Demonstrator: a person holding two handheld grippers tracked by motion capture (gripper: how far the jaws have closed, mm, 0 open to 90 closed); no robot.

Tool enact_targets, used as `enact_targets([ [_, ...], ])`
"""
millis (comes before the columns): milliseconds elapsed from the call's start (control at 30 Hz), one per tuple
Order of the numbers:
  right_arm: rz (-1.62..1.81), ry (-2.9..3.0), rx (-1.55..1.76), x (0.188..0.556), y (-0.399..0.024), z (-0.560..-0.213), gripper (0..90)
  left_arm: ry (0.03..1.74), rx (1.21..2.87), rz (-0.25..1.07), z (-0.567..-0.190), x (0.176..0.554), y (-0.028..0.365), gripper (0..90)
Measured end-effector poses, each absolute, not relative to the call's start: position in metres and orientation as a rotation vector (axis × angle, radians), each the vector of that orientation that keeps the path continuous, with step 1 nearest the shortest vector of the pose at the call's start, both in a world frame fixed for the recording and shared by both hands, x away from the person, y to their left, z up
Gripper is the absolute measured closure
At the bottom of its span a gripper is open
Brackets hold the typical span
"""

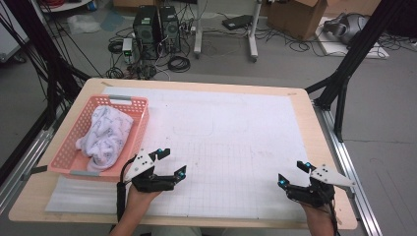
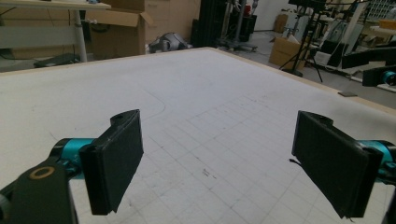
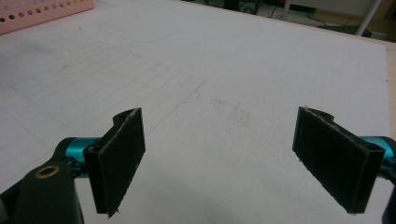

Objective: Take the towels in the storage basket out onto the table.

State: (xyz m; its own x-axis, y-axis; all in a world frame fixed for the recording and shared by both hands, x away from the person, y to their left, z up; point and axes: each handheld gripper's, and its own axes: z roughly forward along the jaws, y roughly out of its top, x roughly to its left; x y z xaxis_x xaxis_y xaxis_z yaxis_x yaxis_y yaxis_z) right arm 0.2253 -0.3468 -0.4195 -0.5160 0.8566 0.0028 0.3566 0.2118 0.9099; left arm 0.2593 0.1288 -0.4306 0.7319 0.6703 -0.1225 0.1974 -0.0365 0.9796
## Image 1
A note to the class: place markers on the pale printed towel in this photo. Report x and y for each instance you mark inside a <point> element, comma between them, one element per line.
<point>105,134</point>

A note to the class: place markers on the grey vacuum cleaner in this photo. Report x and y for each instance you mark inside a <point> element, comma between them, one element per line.
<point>347,28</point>

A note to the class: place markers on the round white table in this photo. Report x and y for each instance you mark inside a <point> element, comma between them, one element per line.
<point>70,6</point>

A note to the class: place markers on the black flat box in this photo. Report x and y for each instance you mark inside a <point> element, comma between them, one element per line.
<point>236,22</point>

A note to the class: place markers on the grey metal bracket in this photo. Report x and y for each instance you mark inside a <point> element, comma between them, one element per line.
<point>37,170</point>
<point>349,192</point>

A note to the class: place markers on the person's right hand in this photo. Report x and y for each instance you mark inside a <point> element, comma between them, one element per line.
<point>319,214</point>

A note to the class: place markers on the clear plastic bag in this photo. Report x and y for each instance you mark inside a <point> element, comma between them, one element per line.
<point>83,23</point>

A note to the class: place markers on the black metal frame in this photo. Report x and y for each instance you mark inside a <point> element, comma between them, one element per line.
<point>41,42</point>
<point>362,42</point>

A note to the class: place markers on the brown cardboard box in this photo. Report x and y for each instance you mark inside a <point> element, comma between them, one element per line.
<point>295,16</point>

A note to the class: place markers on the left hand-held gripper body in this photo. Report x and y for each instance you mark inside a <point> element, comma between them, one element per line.
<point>141,164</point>

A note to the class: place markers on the white board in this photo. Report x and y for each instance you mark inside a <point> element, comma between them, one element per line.
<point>331,47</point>

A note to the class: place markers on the white metal stand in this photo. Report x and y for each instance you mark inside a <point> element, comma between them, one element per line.
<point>252,32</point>

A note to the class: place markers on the aluminium rail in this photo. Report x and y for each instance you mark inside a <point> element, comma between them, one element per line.
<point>29,154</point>
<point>363,213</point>

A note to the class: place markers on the small white device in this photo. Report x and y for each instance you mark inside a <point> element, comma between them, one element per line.
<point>127,46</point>

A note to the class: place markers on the white cabinet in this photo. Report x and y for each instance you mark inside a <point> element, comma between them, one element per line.
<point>10,42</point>

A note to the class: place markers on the black computer tower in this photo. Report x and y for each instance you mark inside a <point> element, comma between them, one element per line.
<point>146,31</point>
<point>169,29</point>

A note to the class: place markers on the blue floor sheet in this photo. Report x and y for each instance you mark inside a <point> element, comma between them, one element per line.
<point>112,20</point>

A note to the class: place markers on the pink plastic basket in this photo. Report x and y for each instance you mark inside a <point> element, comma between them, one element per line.
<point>65,154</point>

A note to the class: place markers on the white grid mat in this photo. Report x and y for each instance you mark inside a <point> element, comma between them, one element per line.
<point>229,131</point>

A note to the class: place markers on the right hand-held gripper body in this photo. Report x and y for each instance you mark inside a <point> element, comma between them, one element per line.
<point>314,195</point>

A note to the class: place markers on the person's left hand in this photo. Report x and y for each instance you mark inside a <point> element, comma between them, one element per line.
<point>139,201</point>

